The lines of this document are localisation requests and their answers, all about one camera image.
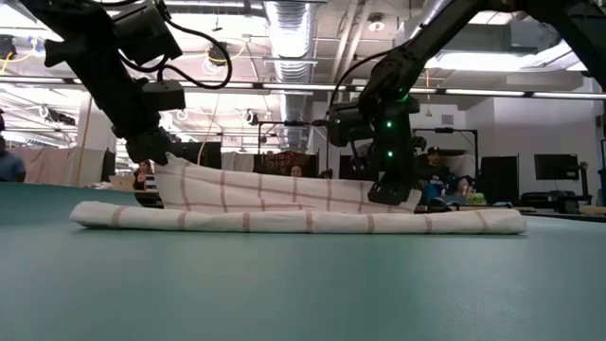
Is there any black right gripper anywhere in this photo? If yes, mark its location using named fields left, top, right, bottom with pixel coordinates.
left=367, top=92, right=421, bottom=206

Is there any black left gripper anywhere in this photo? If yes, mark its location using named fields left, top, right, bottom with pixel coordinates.
left=82, top=65, right=174, bottom=165

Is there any white red-checked towel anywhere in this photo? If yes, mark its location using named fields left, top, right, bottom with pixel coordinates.
left=69, top=152, right=528, bottom=236

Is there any tan laptop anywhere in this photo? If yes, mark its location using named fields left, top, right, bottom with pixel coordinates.
left=109, top=174, right=137, bottom=192

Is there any black cabinet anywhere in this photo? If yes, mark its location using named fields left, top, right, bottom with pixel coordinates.
left=338, top=153, right=380, bottom=182

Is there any white curtain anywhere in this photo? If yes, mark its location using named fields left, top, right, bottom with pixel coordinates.
left=222, top=152, right=255, bottom=174

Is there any pink curtain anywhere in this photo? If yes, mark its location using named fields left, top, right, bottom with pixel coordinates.
left=13, top=146, right=108, bottom=188

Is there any black upright panel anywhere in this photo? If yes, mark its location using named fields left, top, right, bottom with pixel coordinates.
left=479, top=155, right=520, bottom=206

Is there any red patterned board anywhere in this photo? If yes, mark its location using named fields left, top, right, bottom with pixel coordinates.
left=255, top=151, right=319, bottom=177

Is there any green table mat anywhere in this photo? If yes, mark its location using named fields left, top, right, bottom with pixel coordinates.
left=0, top=182, right=606, bottom=341

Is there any long ceiling light strip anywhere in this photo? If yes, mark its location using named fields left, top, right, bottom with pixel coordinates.
left=0, top=77, right=606, bottom=99

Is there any black desk equipment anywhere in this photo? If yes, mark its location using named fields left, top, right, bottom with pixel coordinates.
left=520, top=189, right=593, bottom=215

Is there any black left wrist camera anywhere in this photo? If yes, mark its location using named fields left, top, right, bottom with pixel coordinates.
left=141, top=80, right=187, bottom=113

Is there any black metal rig frame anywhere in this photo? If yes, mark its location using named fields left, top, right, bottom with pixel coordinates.
left=411, top=127, right=480, bottom=207
left=257, top=121, right=331, bottom=179

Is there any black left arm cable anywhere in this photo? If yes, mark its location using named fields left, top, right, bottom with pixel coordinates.
left=117, top=18, right=234, bottom=91

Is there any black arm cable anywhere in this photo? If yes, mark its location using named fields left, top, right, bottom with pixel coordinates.
left=117, top=18, right=234, bottom=91
left=326, top=46, right=399, bottom=124

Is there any black ceiling dome camera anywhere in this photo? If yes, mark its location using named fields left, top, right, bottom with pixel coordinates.
left=207, top=41, right=232, bottom=67

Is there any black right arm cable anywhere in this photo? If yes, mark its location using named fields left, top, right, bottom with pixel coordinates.
left=326, top=46, right=399, bottom=124

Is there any black wall screen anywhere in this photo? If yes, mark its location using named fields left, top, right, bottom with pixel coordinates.
left=534, top=153, right=580, bottom=182

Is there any wide silver ventilation duct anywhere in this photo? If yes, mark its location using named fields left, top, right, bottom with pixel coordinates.
left=263, top=0, right=317, bottom=151

